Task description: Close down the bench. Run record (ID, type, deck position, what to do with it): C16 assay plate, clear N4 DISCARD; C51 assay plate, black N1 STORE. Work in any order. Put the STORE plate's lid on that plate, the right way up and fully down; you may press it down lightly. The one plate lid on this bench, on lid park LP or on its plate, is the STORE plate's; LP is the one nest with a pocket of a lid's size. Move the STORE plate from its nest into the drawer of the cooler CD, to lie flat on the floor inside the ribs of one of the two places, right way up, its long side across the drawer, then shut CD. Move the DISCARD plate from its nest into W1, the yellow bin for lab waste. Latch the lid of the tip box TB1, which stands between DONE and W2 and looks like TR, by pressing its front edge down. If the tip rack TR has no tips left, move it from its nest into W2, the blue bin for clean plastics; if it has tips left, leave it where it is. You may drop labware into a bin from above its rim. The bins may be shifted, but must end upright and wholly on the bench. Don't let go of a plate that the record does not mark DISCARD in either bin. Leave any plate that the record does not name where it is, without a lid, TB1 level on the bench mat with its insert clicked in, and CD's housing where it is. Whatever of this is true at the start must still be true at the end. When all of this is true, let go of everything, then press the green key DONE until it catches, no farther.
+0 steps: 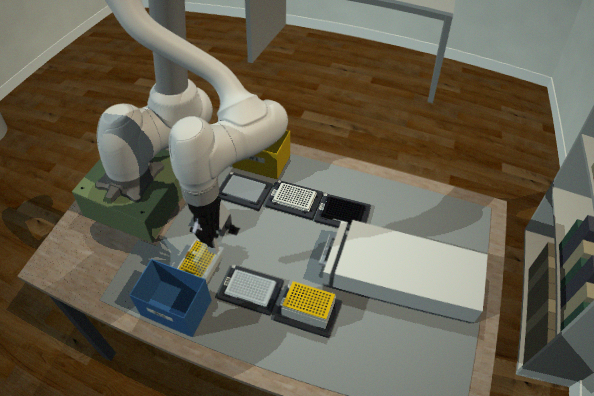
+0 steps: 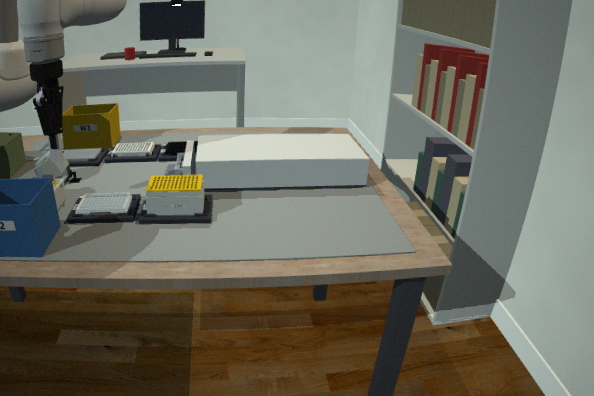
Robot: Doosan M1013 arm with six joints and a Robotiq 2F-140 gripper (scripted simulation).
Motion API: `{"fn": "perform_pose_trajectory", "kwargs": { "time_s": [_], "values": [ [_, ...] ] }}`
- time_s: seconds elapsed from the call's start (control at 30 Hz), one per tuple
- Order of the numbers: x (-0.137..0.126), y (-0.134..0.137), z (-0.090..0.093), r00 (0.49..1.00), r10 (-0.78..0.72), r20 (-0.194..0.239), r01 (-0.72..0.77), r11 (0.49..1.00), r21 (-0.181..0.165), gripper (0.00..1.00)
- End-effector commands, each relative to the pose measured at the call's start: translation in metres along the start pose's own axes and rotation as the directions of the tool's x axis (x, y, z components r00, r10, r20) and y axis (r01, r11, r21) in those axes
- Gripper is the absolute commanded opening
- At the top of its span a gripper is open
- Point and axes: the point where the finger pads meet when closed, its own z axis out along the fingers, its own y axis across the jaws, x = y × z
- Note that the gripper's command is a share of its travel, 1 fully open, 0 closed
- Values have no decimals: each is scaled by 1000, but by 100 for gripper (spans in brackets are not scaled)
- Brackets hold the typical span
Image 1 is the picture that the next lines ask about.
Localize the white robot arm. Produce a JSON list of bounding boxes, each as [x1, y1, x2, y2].
[[96, 0, 288, 207]]

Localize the large grey bench mat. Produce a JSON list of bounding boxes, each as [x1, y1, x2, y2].
[[100, 154, 491, 396]]

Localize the blue open-top bin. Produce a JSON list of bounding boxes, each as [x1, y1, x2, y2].
[[129, 259, 212, 337]]

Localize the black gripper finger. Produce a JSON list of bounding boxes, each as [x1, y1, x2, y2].
[[211, 198, 221, 252], [190, 215, 218, 255]]

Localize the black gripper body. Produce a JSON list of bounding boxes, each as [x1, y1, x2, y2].
[[188, 197, 218, 225]]

